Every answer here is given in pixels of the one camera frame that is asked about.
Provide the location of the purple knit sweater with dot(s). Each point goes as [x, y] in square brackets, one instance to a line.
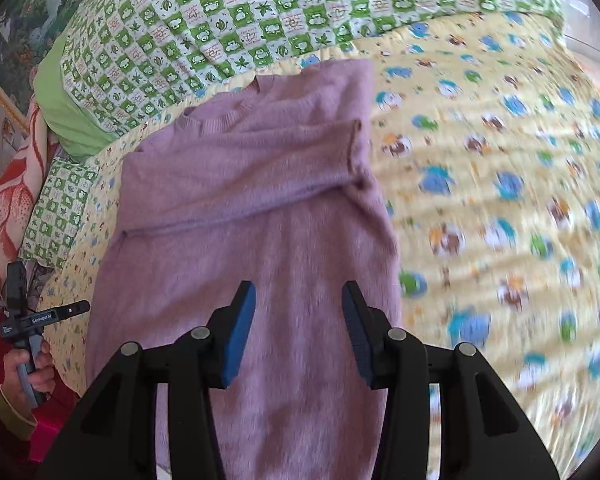
[280, 240]

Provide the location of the person's left forearm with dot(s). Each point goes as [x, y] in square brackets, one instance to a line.
[12, 412]

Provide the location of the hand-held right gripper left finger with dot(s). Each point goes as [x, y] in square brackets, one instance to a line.
[240, 330]

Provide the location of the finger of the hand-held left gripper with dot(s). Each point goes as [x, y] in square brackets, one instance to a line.
[72, 308]

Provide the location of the yellow bear print bed sheet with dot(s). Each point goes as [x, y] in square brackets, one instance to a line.
[480, 210]

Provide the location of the person's left hand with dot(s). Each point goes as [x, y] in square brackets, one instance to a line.
[42, 375]

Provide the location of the green checkered pillow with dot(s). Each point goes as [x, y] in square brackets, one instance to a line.
[55, 210]

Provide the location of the red and white floral blanket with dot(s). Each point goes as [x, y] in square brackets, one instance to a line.
[5, 230]

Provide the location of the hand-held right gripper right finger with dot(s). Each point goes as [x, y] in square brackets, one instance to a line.
[355, 330]

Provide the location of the gold framed landscape painting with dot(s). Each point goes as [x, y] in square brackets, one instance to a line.
[25, 20]

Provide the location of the green checkered quilt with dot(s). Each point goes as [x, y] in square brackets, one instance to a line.
[280, 5]

